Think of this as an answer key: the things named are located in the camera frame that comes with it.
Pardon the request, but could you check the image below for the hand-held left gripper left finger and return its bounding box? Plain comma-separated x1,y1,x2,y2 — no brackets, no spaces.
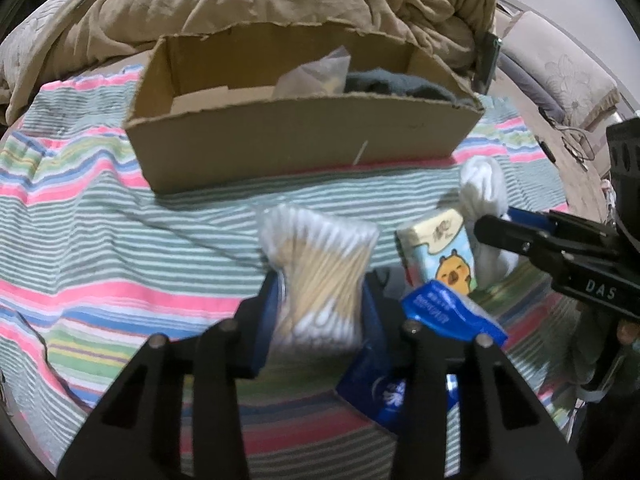
56,269,288,480

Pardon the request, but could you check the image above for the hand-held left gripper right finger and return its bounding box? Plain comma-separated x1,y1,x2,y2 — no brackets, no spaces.
361,267,585,480

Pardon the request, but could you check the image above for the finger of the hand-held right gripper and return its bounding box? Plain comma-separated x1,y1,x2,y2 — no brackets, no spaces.
507,206,568,237
473,214,568,272

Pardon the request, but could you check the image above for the white sock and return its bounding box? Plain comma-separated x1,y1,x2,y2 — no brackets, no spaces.
459,155,522,281

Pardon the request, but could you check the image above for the cotton swab pack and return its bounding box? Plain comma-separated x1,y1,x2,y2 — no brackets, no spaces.
256,204,381,362

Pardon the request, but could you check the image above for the cardboard box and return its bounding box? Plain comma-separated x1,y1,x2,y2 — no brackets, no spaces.
123,22,485,195

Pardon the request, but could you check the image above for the cartoon tissue pack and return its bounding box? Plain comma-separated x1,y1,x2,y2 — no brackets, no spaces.
395,209,479,296

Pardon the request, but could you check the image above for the blue wet wipes packet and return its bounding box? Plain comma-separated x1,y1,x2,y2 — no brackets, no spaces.
335,279,509,437

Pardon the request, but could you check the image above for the grey cushion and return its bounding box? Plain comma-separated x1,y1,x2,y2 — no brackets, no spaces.
494,52,567,123

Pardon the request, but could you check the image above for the floral beige cushion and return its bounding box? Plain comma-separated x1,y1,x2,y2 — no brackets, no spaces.
501,10,622,128

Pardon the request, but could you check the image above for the black device with green edge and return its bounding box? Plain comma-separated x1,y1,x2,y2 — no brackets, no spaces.
471,30,502,96

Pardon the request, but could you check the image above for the dark grey cloth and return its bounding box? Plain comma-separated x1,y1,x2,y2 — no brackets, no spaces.
343,70,482,111

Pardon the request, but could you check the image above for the striped bed sheet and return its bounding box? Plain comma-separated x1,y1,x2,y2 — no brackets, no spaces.
0,64,572,480

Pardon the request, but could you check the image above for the clear plastic bag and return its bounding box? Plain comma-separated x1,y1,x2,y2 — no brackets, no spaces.
274,45,351,101

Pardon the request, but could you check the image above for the beige blanket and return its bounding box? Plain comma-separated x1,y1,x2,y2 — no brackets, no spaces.
0,0,499,127

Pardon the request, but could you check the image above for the dark cable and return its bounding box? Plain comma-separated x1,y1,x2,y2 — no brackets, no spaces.
537,119,603,167

